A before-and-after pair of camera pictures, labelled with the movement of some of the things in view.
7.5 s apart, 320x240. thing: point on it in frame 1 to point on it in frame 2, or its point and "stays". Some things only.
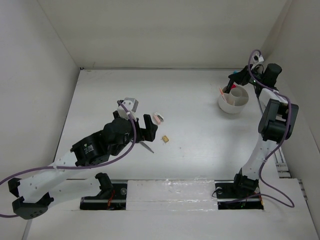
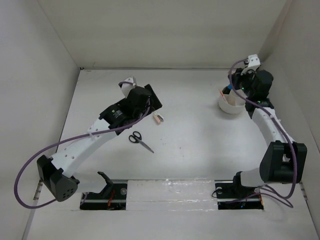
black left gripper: x=146 y=134 to x=155 y=102
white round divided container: x=234 y=102 stays
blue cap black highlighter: x=231 y=82 stays
